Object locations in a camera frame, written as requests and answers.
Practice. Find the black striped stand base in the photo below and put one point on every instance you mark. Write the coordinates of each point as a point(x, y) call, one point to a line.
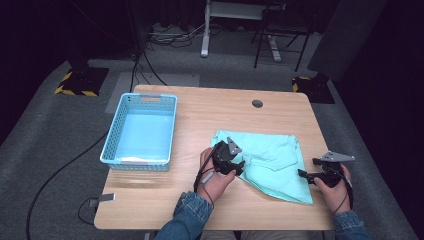
point(81, 81)
point(313, 88)

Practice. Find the person's left hand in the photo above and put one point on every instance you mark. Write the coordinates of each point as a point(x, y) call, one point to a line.
point(215, 183)

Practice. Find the person's legs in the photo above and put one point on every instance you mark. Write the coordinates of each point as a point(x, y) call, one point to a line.
point(260, 235)

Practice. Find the light blue plastic basket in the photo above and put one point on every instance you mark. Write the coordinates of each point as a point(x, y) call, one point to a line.
point(141, 133)

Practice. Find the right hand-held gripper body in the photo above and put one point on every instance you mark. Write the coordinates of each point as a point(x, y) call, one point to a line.
point(333, 170)

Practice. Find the white desk frame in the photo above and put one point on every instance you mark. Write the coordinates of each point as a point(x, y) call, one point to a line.
point(230, 20)

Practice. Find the grey adapter box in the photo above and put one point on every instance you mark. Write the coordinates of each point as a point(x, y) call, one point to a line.
point(106, 197)

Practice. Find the grey table grommet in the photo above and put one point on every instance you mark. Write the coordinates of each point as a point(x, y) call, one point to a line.
point(257, 103)

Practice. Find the dark grey panel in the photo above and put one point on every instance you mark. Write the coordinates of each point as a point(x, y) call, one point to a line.
point(346, 36)

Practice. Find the mint green shirt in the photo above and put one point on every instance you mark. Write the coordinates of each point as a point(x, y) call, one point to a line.
point(273, 163)

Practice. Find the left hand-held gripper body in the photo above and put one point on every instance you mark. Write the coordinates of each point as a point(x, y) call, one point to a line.
point(225, 156)

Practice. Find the person's right hand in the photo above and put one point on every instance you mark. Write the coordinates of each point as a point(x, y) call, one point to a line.
point(335, 195)

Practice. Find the black metal chair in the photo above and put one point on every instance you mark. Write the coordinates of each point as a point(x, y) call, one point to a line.
point(283, 30)

